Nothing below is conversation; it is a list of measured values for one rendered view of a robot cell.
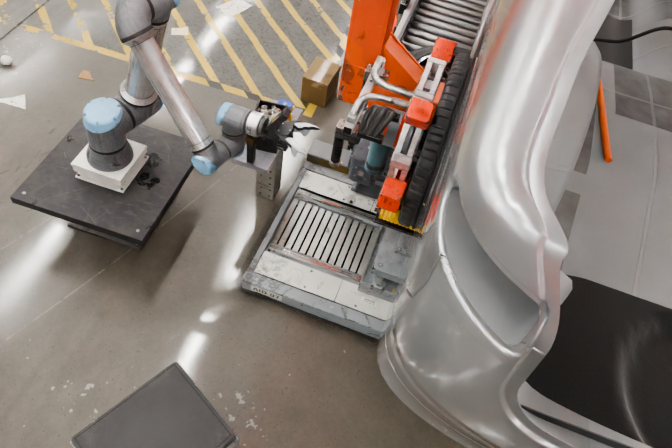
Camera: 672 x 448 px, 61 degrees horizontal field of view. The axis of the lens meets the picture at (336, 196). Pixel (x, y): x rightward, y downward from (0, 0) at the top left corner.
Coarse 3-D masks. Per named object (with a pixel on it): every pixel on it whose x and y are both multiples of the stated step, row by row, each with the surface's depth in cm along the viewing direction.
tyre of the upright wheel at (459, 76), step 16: (464, 64) 187; (448, 80) 182; (464, 80) 182; (448, 96) 178; (448, 112) 177; (432, 128) 177; (448, 128) 177; (432, 144) 177; (432, 160) 179; (416, 176) 182; (432, 176) 181; (416, 192) 185; (416, 208) 189; (416, 224) 198
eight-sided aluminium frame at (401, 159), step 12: (432, 60) 196; (432, 72) 198; (420, 84) 186; (432, 84) 187; (420, 96) 183; (432, 96) 183; (420, 132) 183; (396, 156) 185; (408, 156) 184; (396, 168) 230; (408, 168) 186
